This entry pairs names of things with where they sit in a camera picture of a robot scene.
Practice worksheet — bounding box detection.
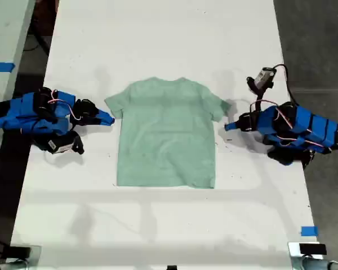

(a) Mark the pale green T-shirt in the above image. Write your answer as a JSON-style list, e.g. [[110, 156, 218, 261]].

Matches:
[[104, 76, 233, 190]]

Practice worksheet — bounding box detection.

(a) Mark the long blue tape strip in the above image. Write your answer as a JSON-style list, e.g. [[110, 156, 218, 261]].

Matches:
[[0, 62, 16, 74]]

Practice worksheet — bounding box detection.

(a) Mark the white side table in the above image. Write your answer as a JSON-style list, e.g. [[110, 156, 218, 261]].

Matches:
[[0, 0, 37, 181]]

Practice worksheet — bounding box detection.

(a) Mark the square blue tape piece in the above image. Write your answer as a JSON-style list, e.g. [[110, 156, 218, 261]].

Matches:
[[300, 226, 319, 237]]

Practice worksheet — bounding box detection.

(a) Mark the white mounting plate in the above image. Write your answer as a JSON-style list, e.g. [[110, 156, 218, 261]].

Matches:
[[287, 241, 325, 260]]

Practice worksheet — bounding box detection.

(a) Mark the small black box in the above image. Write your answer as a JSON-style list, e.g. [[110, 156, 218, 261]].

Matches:
[[7, 245, 32, 259], [299, 243, 327, 257]]

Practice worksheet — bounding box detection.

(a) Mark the grey metal pipe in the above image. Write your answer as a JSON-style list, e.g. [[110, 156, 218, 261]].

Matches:
[[291, 255, 338, 270], [0, 259, 28, 270]]

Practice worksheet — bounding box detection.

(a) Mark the black camera box with label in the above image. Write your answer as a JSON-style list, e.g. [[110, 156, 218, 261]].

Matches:
[[246, 66, 277, 94], [43, 131, 85, 156]]

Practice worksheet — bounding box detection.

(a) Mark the black camera cable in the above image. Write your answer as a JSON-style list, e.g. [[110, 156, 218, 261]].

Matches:
[[271, 64, 297, 105]]

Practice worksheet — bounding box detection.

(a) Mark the thin black floor cable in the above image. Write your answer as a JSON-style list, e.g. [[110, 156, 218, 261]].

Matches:
[[24, 26, 51, 59]]

